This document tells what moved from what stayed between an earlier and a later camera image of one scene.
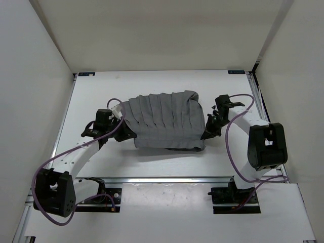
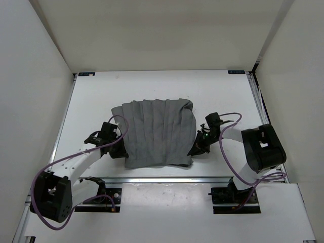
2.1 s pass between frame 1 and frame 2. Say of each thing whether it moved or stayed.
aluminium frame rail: stayed
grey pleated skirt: moved
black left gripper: moved
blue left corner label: stayed
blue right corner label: stayed
